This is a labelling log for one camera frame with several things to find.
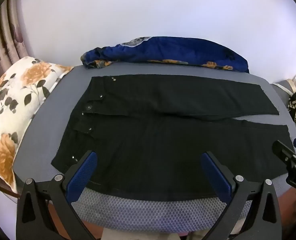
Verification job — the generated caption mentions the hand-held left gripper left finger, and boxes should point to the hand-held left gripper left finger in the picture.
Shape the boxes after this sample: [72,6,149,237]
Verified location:
[15,150,105,240]

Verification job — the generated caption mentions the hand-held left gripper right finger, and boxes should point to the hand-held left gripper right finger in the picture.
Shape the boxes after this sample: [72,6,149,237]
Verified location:
[200,151,282,240]

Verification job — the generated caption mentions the black pants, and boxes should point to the black pants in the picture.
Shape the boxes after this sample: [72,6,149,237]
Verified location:
[50,74,295,202]

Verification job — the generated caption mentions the grey mesh mattress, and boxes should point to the grey mesh mattress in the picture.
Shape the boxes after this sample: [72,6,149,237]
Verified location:
[13,64,296,233]

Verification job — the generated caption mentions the white floral pillow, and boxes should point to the white floral pillow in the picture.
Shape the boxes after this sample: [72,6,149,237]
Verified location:
[0,56,75,193]

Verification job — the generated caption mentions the blue floral blanket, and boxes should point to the blue floral blanket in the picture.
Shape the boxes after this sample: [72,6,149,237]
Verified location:
[80,36,250,74]

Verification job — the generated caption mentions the beige striped curtain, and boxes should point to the beige striped curtain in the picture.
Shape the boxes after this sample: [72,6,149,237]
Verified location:
[0,0,30,85]

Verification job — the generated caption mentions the white cloth strap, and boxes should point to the white cloth strap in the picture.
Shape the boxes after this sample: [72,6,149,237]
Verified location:
[273,74,296,98]

